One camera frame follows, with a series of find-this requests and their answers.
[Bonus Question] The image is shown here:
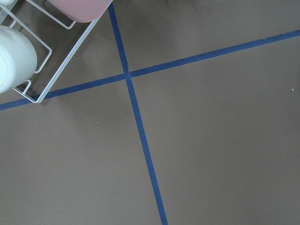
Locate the pink cup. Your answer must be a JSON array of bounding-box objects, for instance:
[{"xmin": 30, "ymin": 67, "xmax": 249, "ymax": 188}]
[{"xmin": 48, "ymin": 0, "xmax": 113, "ymax": 23}]

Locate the white cup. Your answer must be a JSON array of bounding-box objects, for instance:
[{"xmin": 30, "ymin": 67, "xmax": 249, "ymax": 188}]
[{"xmin": 0, "ymin": 26, "xmax": 37, "ymax": 93}]

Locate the white wire dish rack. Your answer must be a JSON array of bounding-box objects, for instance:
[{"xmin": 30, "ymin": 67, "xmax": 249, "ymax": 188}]
[{"xmin": 0, "ymin": 0, "xmax": 107, "ymax": 103}]

